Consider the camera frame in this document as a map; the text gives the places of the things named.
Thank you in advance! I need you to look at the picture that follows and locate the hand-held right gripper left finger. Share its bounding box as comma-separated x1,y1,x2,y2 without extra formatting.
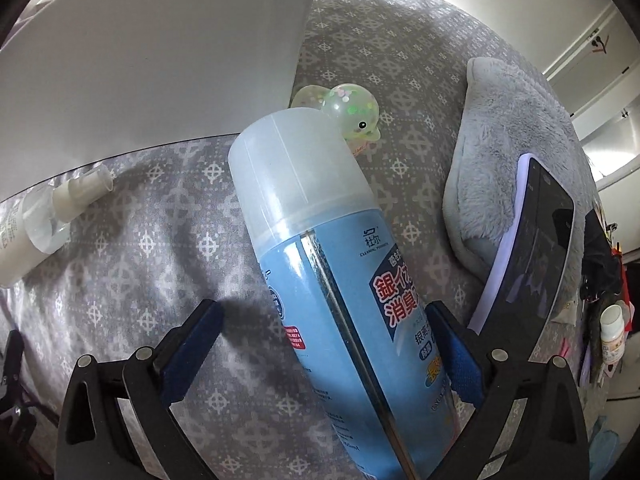
55,299,226,480

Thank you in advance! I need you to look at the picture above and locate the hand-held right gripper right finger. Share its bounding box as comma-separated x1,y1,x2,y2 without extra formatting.
425,300,592,480

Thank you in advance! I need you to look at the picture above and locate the blue spray can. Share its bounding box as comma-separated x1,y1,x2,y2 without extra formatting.
227,108,473,480

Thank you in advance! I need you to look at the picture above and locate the white storage box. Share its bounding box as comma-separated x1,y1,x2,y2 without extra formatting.
0,0,326,203

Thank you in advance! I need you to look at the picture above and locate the smartphone with lilac case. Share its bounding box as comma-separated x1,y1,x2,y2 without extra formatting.
467,152,576,361

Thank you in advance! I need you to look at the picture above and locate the small white pill bottle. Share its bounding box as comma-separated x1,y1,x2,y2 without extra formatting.
600,304,627,366

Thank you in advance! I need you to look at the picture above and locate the teal cloth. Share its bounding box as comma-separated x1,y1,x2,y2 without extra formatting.
587,412,622,480

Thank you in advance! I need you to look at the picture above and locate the black cloth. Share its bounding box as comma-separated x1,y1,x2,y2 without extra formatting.
580,207,626,306

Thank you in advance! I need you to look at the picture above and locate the white spray bottle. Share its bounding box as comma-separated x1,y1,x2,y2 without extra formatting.
0,165,115,288

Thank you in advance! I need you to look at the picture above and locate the grey plush pillow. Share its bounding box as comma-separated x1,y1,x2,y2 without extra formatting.
442,56,598,326

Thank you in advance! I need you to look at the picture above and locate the glitter turtle squeeze toy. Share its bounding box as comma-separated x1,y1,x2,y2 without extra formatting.
290,82,382,153

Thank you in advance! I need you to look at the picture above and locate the white wardrobe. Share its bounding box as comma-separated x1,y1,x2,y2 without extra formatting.
545,0,640,181

